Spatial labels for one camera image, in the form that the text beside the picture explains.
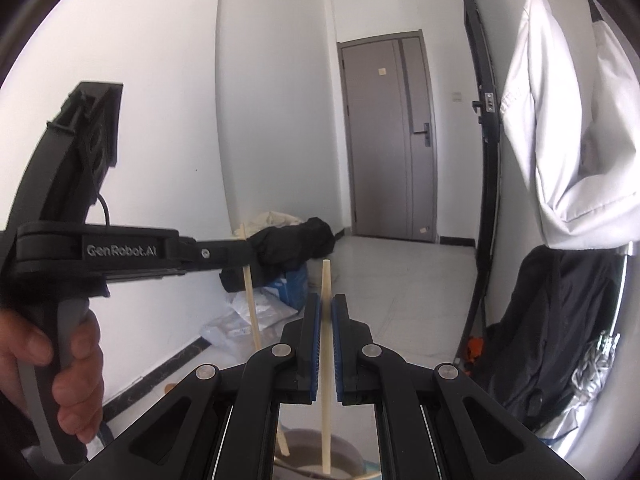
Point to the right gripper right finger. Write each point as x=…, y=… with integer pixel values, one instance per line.
x=433, y=423

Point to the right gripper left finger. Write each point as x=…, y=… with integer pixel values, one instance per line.
x=220, y=424

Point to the wooden chopstick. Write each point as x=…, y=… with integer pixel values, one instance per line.
x=326, y=366
x=282, y=441

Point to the person's left hand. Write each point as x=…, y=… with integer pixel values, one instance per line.
x=78, y=390

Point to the teal plaid placemat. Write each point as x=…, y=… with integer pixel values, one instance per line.
x=372, y=473

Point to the orange black tool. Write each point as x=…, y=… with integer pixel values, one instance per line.
x=472, y=352

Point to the white grey utensil holder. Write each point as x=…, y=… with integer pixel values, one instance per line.
x=305, y=458

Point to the grey plastic parcel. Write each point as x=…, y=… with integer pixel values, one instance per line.
x=232, y=334

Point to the white plastic parcel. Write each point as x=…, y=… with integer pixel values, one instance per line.
x=269, y=309

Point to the silver folded umbrella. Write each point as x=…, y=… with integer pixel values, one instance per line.
x=591, y=373

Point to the black backpack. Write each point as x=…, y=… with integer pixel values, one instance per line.
x=561, y=300

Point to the black jacket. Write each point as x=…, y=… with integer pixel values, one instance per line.
x=278, y=251

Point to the cream cloth bundle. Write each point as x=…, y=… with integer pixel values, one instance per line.
x=265, y=220

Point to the white hanging bag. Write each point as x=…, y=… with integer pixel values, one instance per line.
x=584, y=178

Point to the grey entrance door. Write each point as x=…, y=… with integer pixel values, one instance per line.
x=389, y=136

